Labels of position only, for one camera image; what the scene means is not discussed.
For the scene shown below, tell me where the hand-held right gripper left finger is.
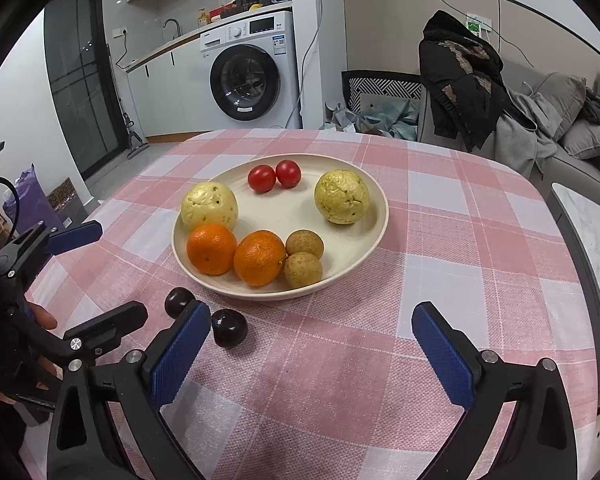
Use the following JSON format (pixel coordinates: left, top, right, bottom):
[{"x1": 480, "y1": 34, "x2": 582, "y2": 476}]
[{"x1": 46, "y1": 300, "x2": 213, "y2": 480}]

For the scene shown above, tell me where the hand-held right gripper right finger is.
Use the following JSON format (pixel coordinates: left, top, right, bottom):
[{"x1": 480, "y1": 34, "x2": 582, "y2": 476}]
[{"x1": 411, "y1": 301, "x2": 578, "y2": 480}]

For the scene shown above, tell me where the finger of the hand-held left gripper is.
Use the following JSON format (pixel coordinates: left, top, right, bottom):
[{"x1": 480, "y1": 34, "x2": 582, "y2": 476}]
[
  {"x1": 0, "y1": 220, "x2": 103, "y2": 287},
  {"x1": 62, "y1": 301, "x2": 148, "y2": 367}
]

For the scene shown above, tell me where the dark purple plum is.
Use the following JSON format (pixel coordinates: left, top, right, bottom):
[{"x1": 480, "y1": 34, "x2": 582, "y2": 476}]
[
  {"x1": 211, "y1": 309, "x2": 248, "y2": 349},
  {"x1": 164, "y1": 287, "x2": 197, "y2": 319}
]

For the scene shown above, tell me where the orange mandarin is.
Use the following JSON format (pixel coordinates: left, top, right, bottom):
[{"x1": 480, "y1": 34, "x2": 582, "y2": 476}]
[
  {"x1": 233, "y1": 230, "x2": 287, "y2": 287},
  {"x1": 186, "y1": 223, "x2": 238, "y2": 276}
]

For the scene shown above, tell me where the pale yellow guava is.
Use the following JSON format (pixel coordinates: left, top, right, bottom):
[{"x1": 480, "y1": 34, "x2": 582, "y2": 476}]
[{"x1": 181, "y1": 182, "x2": 239, "y2": 231}]

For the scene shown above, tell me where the brown longan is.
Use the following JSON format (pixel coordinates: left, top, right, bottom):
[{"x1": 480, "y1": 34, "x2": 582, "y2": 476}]
[
  {"x1": 285, "y1": 229, "x2": 325, "y2": 259},
  {"x1": 284, "y1": 252, "x2": 324, "y2": 290}
]

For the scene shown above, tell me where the cream round plate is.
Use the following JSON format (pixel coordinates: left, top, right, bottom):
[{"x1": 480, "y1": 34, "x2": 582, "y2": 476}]
[{"x1": 172, "y1": 153, "x2": 390, "y2": 302}]

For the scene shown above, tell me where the greenish yellow guava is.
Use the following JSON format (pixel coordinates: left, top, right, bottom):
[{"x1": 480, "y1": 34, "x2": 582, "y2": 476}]
[{"x1": 314, "y1": 170, "x2": 370, "y2": 225}]

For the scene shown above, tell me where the red cherry tomato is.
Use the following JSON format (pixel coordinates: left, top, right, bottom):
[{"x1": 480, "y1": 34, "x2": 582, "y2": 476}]
[
  {"x1": 247, "y1": 164, "x2": 277, "y2": 194},
  {"x1": 275, "y1": 159, "x2": 302, "y2": 189}
]

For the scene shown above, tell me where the person's left hand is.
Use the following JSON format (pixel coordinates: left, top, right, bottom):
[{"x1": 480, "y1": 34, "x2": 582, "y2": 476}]
[{"x1": 26, "y1": 301, "x2": 59, "y2": 332}]

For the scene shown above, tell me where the brown cardboard box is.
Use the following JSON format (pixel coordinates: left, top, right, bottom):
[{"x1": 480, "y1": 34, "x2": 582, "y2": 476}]
[{"x1": 47, "y1": 177, "x2": 88, "y2": 231}]

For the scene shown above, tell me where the purple plastic bag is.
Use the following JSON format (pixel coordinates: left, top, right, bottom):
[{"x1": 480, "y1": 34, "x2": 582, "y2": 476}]
[{"x1": 2, "y1": 163, "x2": 63, "y2": 241}]

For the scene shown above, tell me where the pink checked tablecloth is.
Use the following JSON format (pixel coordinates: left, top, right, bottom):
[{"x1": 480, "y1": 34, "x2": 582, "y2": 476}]
[{"x1": 17, "y1": 129, "x2": 598, "y2": 480}]

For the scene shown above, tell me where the floor mop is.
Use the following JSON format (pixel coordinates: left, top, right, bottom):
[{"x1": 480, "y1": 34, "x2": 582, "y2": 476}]
[{"x1": 122, "y1": 112, "x2": 151, "y2": 159}]

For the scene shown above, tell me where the dark glass door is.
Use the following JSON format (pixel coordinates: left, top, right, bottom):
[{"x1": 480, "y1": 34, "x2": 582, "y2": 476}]
[{"x1": 44, "y1": 0, "x2": 121, "y2": 181}]

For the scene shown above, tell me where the white kitchen counter cabinet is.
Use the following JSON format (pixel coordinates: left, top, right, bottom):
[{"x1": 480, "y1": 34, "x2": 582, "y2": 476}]
[{"x1": 126, "y1": 2, "x2": 296, "y2": 139}]

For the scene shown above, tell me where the white marble side table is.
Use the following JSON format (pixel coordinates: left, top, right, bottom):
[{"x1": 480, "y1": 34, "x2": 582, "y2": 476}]
[{"x1": 550, "y1": 182, "x2": 600, "y2": 386}]

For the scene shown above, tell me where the grey garment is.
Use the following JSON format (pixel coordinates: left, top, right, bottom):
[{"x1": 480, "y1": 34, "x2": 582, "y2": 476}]
[{"x1": 495, "y1": 92, "x2": 558, "y2": 178}]

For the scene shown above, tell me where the grey sofa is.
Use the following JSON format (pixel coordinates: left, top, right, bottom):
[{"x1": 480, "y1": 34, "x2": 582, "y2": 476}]
[{"x1": 500, "y1": 57, "x2": 600, "y2": 201}]

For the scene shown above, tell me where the white washing machine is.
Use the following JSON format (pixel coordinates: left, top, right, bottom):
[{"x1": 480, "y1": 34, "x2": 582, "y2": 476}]
[{"x1": 200, "y1": 10, "x2": 301, "y2": 129}]

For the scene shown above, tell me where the grey blue bag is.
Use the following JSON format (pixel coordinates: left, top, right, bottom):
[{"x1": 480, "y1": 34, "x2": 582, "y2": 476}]
[{"x1": 325, "y1": 97, "x2": 421, "y2": 141}]

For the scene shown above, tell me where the black chair with patterned cushion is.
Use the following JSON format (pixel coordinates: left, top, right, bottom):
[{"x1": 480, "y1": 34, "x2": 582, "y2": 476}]
[{"x1": 341, "y1": 70, "x2": 426, "y2": 111}]

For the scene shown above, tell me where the black jacket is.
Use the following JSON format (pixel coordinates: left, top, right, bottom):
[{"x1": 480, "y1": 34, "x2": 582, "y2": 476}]
[{"x1": 419, "y1": 10, "x2": 513, "y2": 153}]

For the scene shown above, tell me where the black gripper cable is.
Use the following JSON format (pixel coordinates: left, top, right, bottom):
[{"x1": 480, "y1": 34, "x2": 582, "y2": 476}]
[{"x1": 0, "y1": 176, "x2": 20, "y2": 241}]

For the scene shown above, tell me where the white washing machine cable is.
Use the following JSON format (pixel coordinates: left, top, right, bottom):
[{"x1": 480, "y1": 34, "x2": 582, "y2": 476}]
[{"x1": 299, "y1": 7, "x2": 322, "y2": 129}]

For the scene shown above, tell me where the wall socket with green sticker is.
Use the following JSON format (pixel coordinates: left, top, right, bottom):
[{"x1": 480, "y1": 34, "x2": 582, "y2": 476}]
[{"x1": 465, "y1": 12, "x2": 493, "y2": 36}]

